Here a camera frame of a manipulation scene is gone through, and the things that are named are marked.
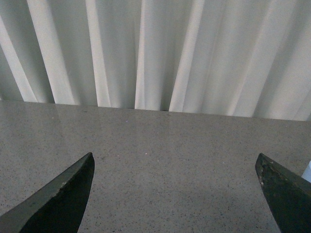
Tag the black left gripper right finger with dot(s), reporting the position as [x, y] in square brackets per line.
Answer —
[287, 194]

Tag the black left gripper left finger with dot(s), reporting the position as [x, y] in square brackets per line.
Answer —
[58, 207]

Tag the blue plastic cup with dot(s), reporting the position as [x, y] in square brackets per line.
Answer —
[307, 173]

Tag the white pleated curtain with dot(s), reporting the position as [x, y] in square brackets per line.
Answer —
[249, 58]

